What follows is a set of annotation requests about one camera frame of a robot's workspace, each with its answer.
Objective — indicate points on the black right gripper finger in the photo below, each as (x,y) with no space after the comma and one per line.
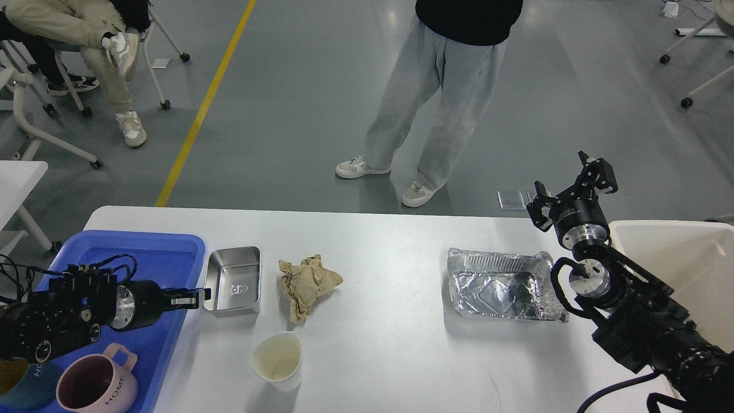
(596,177)
(535,207)

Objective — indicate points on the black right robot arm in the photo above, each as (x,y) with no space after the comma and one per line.
(638,322)

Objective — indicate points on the pink mug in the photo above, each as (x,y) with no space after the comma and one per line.
(100,382)

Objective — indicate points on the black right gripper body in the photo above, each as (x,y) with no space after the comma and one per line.
(579,220)

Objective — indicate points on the white side table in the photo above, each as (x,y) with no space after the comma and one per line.
(18,179)

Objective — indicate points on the standing person grey trousers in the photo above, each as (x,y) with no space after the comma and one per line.
(455,48)

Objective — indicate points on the seated person beige clothes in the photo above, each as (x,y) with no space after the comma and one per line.
(109,50)

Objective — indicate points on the stainless steel rectangular container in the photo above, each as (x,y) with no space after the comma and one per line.
(233,277)

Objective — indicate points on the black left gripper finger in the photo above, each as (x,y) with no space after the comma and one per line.
(185,299)

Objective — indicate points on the crumpled brown paper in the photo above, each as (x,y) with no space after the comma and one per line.
(303,283)

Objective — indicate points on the clear floor plate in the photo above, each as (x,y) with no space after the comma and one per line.
(530,196)
(511,199)

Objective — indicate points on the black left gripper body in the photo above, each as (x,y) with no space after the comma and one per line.
(139,304)

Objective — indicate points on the clear floor plate right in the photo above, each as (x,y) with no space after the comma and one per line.
(530,196)

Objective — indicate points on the white paper cup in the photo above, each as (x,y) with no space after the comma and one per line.
(278,359)

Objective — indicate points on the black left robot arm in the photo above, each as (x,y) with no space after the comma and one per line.
(39,326)

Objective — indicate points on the white plastic bin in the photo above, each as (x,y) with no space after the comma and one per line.
(695,258)

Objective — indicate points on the blue plastic tray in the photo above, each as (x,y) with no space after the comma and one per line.
(170,259)

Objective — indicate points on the clear floor plate left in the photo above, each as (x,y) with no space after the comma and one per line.
(511,199)

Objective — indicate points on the aluminium foil tray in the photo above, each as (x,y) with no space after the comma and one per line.
(509,287)

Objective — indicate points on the dark blue mug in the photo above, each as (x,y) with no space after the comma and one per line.
(28,387)

